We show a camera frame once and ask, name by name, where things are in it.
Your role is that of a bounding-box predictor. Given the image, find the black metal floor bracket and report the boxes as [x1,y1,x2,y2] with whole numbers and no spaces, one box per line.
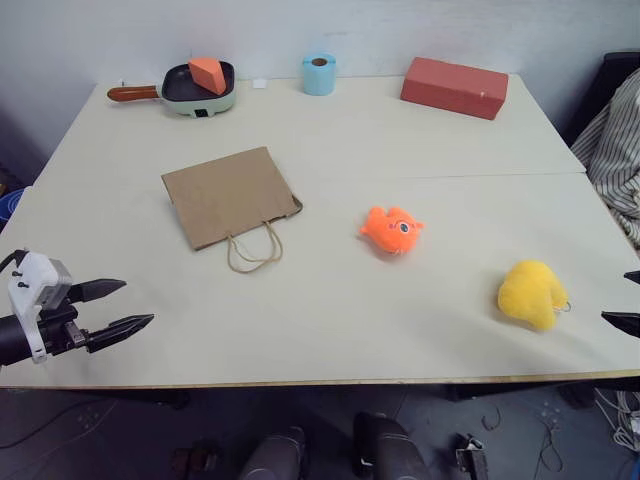
[454,432,489,480]

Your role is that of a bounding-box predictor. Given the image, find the blue round object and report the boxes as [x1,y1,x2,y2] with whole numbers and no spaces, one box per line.
[0,186,27,232]

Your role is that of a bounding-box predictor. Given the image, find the orange plush fish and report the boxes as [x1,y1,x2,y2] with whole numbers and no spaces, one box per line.
[358,206,427,258]

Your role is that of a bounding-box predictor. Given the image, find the orange foam wedge block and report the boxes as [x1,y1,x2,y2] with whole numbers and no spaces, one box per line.
[187,57,225,95]

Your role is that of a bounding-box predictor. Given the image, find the green electric frying pan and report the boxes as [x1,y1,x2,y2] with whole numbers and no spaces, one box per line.
[106,60,239,121]

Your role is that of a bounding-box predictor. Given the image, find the white cables on floor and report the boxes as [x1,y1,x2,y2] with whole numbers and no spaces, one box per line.
[592,385,640,454]

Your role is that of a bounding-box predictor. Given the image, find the light blue tape roll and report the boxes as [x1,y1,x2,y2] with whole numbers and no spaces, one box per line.
[301,51,338,96]

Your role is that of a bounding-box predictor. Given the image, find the yellow plush toy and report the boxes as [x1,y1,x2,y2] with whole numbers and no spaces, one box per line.
[496,259,574,333]

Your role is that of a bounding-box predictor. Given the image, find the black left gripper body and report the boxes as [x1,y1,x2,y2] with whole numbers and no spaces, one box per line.
[37,298,91,357]

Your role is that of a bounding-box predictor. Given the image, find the red brick block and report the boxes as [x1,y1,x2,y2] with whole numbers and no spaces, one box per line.
[399,56,510,121]

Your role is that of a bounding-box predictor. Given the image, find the black chair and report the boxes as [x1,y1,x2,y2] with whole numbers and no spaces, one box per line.
[562,51,640,149]

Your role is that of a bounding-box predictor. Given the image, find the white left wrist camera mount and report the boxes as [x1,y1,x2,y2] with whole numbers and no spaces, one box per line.
[6,250,74,365]

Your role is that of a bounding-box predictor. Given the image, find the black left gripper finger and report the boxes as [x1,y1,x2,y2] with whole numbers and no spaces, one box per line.
[85,313,156,355]
[67,278,128,305]

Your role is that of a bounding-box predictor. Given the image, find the dark rounded robot leg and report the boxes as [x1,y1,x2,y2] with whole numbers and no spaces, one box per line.
[238,425,307,480]
[352,411,427,480]

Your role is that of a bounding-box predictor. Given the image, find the brown paper bag with handles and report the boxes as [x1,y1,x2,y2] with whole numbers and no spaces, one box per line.
[160,145,305,274]

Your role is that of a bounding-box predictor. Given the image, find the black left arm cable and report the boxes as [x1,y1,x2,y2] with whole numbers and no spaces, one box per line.
[0,248,30,274]

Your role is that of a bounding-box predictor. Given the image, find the striped cloth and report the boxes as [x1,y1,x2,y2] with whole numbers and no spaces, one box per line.
[570,67,640,257]

